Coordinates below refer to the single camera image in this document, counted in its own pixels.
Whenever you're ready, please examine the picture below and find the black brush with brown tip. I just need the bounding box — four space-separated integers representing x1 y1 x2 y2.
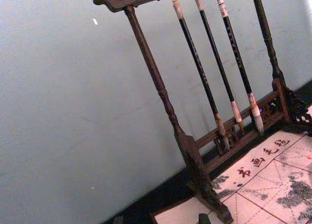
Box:
193 0 245 136

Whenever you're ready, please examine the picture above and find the dark wooden brush rack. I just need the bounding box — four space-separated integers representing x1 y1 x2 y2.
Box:
80 0 312 224

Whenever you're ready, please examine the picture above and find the black brush with mottled grip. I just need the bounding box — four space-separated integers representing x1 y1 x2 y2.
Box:
171 0 231 150

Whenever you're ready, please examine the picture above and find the white sheet with dark border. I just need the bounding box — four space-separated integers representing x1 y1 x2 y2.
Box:
148 196 213 224

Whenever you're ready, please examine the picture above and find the white felt mat, red grid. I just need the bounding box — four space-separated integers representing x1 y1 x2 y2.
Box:
210 129 312 224

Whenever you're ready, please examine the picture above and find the black brush with white bristles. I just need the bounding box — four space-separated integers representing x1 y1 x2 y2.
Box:
213 0 265 135

